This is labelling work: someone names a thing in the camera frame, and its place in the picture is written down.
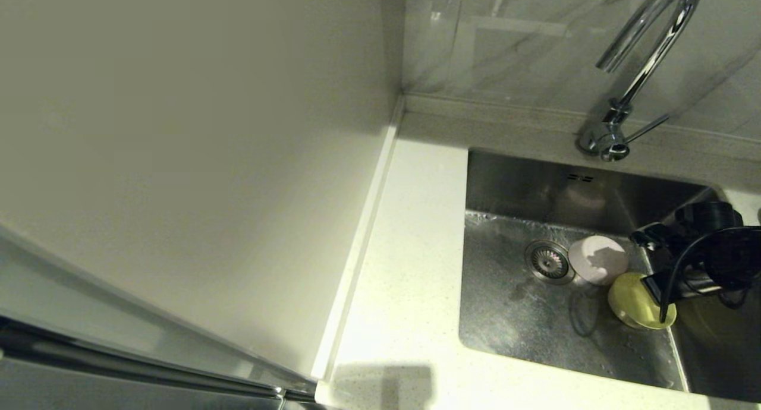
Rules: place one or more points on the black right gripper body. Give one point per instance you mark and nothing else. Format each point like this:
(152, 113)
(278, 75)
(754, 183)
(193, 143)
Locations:
(719, 258)

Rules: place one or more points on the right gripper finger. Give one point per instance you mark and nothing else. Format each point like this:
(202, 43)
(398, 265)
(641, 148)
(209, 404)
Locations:
(657, 288)
(651, 236)

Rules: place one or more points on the yellow-green bowl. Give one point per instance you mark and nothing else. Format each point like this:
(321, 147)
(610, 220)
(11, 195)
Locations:
(630, 303)

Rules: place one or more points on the pink bowl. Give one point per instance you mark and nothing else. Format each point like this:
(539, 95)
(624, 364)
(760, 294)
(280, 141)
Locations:
(594, 261)

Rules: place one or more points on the chrome gooseneck faucet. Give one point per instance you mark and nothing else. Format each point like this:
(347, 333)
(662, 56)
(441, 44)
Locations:
(611, 139)

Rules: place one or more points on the metal sink drain strainer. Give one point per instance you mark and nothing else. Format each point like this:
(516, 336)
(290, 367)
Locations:
(548, 261)

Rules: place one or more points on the stainless steel sink basin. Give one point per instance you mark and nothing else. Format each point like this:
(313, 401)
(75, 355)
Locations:
(523, 333)

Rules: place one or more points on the white trim strip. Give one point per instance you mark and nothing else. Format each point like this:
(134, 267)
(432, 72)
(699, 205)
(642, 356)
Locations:
(363, 232)

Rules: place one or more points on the white tall cabinet side panel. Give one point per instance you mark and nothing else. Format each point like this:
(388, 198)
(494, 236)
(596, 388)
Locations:
(178, 131)

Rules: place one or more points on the stainless steel appliance door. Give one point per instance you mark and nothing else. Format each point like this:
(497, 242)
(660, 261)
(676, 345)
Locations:
(89, 395)

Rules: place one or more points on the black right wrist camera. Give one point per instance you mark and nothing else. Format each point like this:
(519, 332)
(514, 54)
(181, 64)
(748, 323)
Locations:
(710, 214)

